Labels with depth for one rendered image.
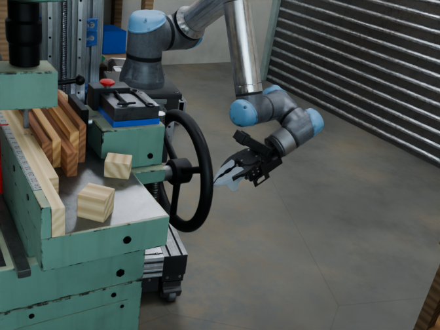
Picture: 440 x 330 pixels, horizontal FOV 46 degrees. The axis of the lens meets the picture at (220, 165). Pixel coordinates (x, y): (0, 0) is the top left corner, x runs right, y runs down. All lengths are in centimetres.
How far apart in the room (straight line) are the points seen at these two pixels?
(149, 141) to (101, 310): 34
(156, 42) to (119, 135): 71
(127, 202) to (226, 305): 125
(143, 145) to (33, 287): 34
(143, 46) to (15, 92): 78
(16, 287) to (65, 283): 8
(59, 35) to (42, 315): 103
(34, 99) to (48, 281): 32
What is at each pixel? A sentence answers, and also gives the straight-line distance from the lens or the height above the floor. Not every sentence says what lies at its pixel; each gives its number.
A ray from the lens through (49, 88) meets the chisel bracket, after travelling 98.
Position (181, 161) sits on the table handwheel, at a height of 84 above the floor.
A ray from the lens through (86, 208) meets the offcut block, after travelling 84.
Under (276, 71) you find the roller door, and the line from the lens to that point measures 489.
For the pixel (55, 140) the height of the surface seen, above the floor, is 96.
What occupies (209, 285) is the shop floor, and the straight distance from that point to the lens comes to 216.
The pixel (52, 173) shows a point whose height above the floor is 94.
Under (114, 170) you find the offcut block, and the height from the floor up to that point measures 92.
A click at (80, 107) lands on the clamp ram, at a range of 102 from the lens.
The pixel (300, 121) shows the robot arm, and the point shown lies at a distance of 146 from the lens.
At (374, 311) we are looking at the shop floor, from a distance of 228.
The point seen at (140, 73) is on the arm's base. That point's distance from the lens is 170.
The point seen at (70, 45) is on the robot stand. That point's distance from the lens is 179.
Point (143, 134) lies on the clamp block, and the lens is 105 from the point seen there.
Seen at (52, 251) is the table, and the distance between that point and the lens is 82.
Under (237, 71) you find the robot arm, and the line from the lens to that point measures 140.
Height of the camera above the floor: 136
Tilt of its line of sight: 26 degrees down
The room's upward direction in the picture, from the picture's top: 9 degrees clockwise
